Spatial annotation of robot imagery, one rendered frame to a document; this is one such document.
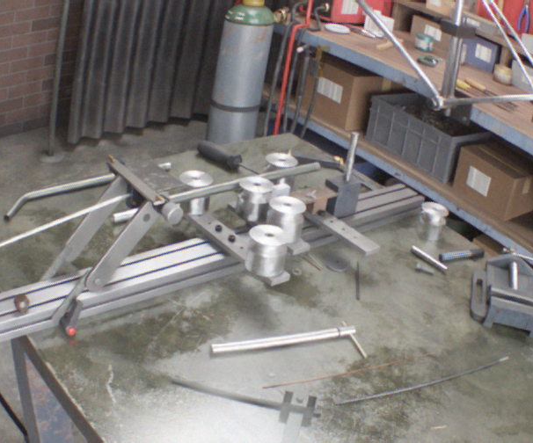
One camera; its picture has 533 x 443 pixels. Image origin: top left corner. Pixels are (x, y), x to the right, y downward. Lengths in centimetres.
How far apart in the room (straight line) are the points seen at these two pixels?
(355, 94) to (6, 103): 189
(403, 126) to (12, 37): 207
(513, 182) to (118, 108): 205
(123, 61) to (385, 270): 258
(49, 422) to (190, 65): 276
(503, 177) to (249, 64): 113
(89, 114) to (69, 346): 274
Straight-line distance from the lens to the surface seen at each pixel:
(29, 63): 372
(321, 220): 110
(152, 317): 92
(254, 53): 287
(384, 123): 270
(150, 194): 85
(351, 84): 276
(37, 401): 124
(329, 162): 139
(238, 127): 296
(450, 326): 102
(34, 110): 383
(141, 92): 365
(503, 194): 241
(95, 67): 346
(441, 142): 254
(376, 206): 123
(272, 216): 102
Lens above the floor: 143
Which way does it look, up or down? 29 degrees down
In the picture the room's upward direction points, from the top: 10 degrees clockwise
